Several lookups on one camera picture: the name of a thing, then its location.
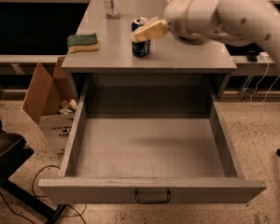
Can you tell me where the black chair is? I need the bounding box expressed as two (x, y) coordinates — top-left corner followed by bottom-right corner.
(0, 120), (66, 224)

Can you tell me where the black floor cable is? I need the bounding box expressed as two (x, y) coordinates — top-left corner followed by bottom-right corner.
(0, 164), (88, 224)

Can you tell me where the black drawer handle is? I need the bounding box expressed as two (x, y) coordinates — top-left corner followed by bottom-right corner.
(134, 190), (171, 204)

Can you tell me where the brown cardboard box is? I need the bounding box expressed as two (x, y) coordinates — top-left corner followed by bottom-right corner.
(22, 57), (75, 153)

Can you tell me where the black small device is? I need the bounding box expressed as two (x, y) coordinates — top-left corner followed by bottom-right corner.
(245, 50), (258, 63)

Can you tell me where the clear plastic bottle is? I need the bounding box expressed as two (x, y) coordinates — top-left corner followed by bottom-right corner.
(104, 0), (119, 19)

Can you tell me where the blue pepsi can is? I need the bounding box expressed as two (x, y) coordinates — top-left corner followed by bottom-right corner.
(132, 18), (150, 58)

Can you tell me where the grey open drawer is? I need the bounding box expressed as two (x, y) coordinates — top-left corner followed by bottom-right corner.
(38, 74), (266, 203)

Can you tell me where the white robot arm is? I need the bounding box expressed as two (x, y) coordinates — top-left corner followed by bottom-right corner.
(131, 0), (280, 71)

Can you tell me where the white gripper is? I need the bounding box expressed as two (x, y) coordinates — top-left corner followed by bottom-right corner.
(131, 0), (220, 43)

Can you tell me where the white power strip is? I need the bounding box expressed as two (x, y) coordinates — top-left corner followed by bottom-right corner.
(259, 51), (270, 60)

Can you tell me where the green yellow sponge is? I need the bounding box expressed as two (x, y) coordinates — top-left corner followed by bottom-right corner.
(67, 33), (99, 53)

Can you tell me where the grey counter cabinet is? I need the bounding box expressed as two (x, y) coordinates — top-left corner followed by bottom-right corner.
(63, 0), (236, 94)

